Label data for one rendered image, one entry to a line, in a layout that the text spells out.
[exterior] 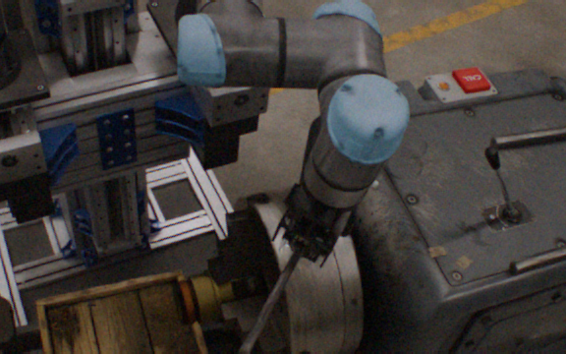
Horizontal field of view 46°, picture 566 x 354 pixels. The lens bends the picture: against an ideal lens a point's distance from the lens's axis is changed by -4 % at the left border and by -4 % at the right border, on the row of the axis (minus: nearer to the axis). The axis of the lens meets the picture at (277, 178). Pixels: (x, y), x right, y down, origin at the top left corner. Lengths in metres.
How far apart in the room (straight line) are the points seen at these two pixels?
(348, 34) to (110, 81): 0.91
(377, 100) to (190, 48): 0.19
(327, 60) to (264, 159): 2.15
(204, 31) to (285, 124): 2.31
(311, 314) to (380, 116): 0.50
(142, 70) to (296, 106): 1.59
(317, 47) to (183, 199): 1.76
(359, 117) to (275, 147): 2.27
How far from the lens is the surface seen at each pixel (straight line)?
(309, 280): 1.06
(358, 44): 0.72
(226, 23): 0.71
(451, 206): 1.15
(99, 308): 1.41
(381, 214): 1.12
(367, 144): 0.64
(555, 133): 1.34
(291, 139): 2.94
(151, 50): 1.63
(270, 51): 0.70
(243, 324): 1.14
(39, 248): 2.35
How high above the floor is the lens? 2.10
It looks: 49 degrees down
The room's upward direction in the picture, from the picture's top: 9 degrees clockwise
